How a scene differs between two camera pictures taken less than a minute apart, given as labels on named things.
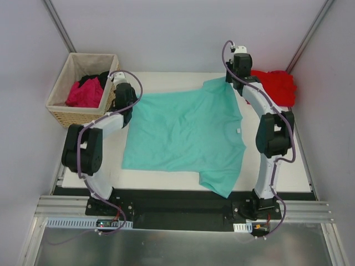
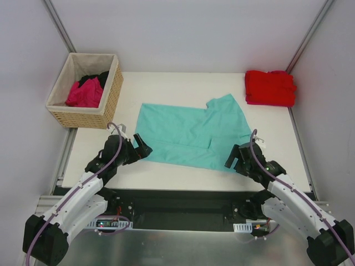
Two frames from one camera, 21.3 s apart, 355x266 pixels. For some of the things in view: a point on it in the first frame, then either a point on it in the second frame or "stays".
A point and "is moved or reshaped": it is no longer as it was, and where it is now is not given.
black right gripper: (231, 78) to (238, 159)
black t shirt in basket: (102, 77) stays
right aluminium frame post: (310, 34) stays
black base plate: (182, 210) stays
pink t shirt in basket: (89, 95) stays
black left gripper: (126, 117) to (136, 151)
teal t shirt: (199, 130) is moved or reshaped
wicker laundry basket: (85, 91) stays
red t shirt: (278, 85) stays
